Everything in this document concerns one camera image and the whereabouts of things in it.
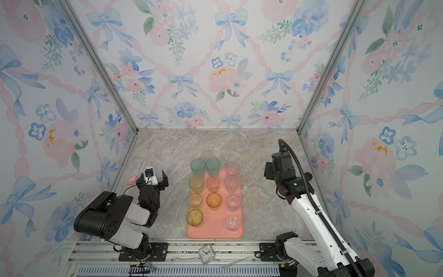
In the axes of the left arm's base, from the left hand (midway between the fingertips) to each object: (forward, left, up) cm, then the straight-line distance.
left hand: (153, 171), depth 88 cm
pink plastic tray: (-23, -31, -10) cm, 40 cm away
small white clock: (-35, -29, -8) cm, 46 cm away
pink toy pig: (0, +14, -9) cm, 17 cm away
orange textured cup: (-3, -30, -8) cm, 31 cm away
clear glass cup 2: (-12, -41, -10) cm, 43 cm away
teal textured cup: (+4, -30, -1) cm, 30 cm away
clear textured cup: (+7, -41, -7) cm, 42 cm away
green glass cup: (-20, -22, -9) cm, 31 cm away
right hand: (-3, -59, +11) cm, 60 cm away
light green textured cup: (-12, -21, -9) cm, 26 cm away
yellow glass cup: (-12, -31, -7) cm, 34 cm away
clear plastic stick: (-37, -42, -10) cm, 57 cm away
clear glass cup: (-1, -40, -10) cm, 41 cm away
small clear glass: (-22, -40, -10) cm, 47 cm away
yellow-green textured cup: (-2, -21, -10) cm, 23 cm away
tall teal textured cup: (+6, -21, -5) cm, 23 cm away
